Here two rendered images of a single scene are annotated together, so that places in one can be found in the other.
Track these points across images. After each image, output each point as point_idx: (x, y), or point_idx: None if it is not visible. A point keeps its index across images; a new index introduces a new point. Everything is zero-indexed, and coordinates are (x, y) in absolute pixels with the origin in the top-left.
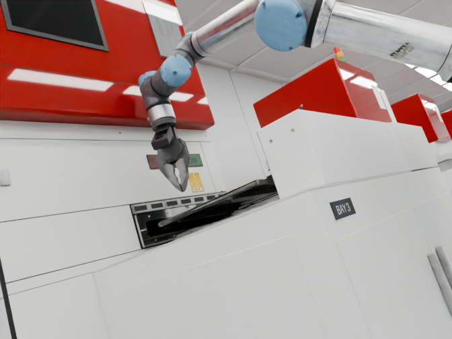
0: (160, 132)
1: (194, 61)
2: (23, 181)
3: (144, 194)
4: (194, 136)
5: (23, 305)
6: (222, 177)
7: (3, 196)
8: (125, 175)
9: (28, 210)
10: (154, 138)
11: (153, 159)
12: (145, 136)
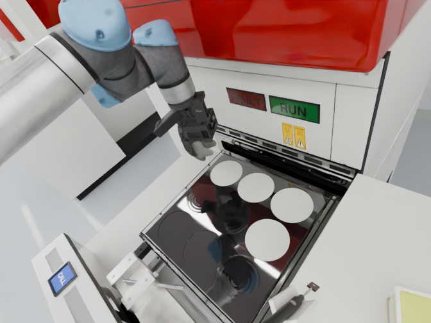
0: (171, 110)
1: (104, 78)
2: (153, 86)
3: (224, 121)
4: (325, 71)
5: (172, 136)
6: (362, 152)
7: (150, 92)
8: (207, 100)
9: (161, 102)
10: (163, 117)
11: (233, 94)
12: (226, 65)
